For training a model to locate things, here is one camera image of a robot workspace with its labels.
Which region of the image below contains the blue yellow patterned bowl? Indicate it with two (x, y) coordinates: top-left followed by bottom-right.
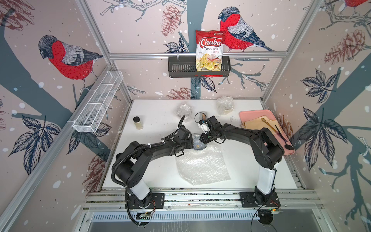
(192, 134), (207, 150)

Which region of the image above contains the bubble wrap sheet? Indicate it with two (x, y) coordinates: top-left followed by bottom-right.
(216, 96), (234, 115)
(175, 103), (192, 122)
(175, 144), (231, 186)

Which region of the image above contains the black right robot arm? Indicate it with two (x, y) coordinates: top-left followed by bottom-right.
(200, 124), (284, 206)

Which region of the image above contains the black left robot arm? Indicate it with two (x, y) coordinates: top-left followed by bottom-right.
(111, 131), (193, 208)

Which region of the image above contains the glass jar black lid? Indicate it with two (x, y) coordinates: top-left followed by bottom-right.
(133, 116), (144, 130)

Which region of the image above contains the gold spoon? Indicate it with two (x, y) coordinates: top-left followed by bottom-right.
(261, 118), (279, 134)

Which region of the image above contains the pink plastic tray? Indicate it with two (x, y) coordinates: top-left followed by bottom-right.
(239, 110), (295, 155)

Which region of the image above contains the red cassava chips bag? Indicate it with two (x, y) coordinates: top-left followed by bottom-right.
(196, 31), (225, 73)

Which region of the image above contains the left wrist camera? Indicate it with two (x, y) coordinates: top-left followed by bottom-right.
(176, 125), (192, 140)

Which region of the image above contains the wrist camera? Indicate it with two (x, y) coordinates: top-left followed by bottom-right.
(198, 116), (222, 133)
(176, 125), (192, 140)

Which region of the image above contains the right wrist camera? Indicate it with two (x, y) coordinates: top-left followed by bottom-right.
(198, 116), (222, 133)

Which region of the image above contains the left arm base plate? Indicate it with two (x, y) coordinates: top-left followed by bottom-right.
(125, 192), (165, 210)

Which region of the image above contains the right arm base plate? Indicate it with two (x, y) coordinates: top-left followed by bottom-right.
(239, 189), (281, 208)

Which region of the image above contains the black wire wall basket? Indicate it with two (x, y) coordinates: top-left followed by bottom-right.
(168, 55), (232, 78)

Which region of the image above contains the white mesh wall shelf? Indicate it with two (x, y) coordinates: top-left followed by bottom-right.
(72, 71), (123, 133)

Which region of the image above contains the horizontal aluminium frame bar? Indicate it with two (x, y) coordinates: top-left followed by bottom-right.
(108, 51), (289, 61)

